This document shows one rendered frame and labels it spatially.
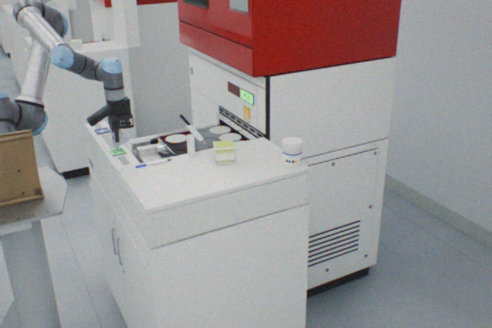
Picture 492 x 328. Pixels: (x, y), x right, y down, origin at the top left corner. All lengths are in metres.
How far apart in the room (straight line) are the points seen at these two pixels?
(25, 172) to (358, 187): 1.50
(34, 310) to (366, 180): 1.60
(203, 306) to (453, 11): 2.22
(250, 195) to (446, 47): 1.90
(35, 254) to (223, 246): 0.81
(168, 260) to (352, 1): 1.27
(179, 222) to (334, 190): 1.00
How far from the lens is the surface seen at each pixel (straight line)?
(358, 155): 2.49
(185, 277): 1.83
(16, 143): 2.05
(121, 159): 2.02
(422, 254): 3.23
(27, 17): 2.17
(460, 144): 3.36
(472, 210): 3.44
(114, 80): 1.95
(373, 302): 2.82
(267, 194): 1.81
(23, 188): 2.11
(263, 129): 2.14
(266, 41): 2.03
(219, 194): 1.72
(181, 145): 2.26
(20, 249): 2.23
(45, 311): 2.42
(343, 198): 2.54
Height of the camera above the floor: 1.76
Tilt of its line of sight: 23 degrees down
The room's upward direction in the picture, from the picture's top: 1 degrees counter-clockwise
